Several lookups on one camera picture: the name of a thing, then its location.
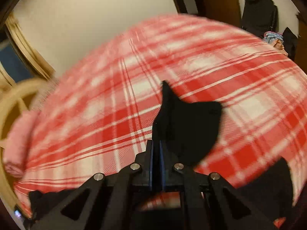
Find colourful clothes pile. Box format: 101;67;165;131
263;31;288;56

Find black pants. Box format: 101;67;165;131
28;80;295;221

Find beige curtain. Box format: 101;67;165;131
5;13;55;80

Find red white plaid bedsheet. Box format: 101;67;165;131
14;15;306;229

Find pink folded blanket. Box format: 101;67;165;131
3;110;41;179

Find cream wooden headboard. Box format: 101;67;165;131
1;78;64;217

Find black bag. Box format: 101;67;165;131
241;0;278;39

